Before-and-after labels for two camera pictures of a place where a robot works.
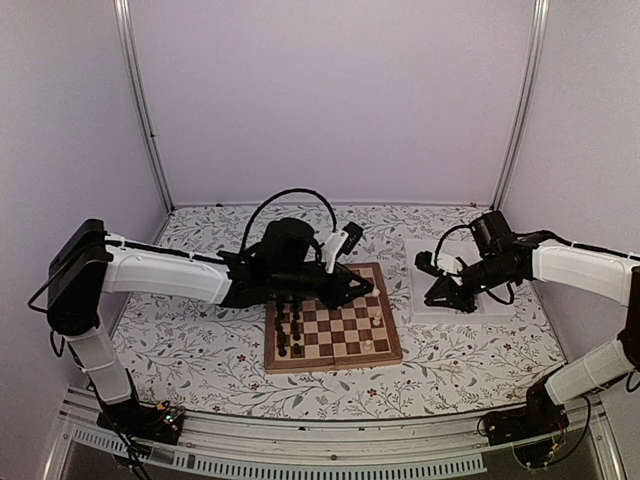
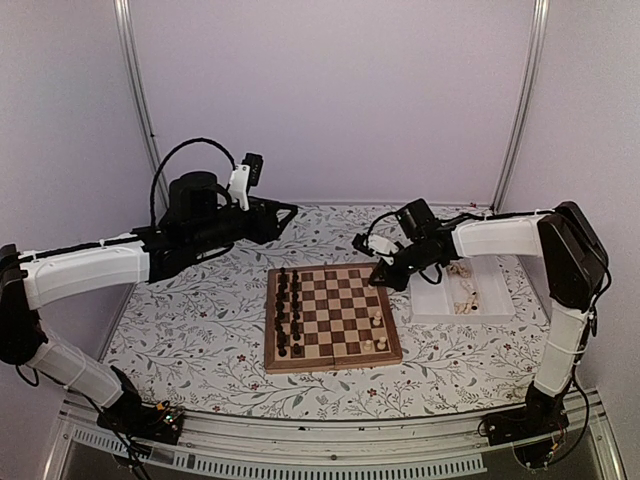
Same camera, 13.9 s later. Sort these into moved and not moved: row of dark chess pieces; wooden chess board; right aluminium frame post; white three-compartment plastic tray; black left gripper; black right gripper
Moved: black left gripper; black right gripper
Not moved: right aluminium frame post; white three-compartment plastic tray; wooden chess board; row of dark chess pieces
